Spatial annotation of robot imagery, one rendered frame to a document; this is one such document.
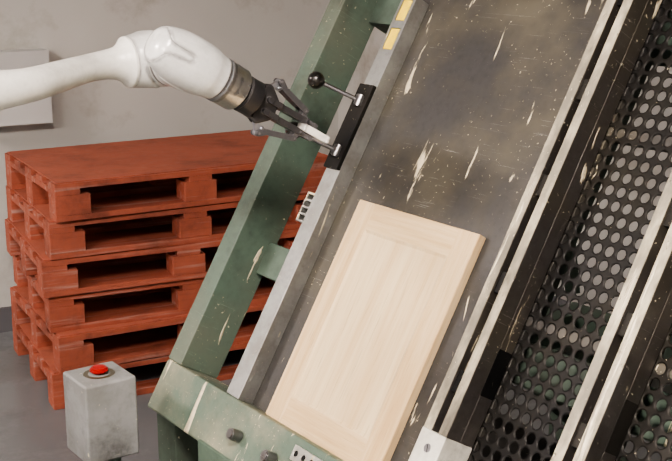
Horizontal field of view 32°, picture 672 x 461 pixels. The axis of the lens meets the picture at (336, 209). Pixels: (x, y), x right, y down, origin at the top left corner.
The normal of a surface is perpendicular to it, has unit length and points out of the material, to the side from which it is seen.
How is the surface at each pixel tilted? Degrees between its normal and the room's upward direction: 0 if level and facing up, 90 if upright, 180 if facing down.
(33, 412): 0
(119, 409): 90
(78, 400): 90
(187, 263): 90
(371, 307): 60
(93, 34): 90
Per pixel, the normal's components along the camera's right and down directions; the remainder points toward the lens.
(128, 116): 0.45, 0.20
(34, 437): 0.00, -0.97
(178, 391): -0.71, -0.37
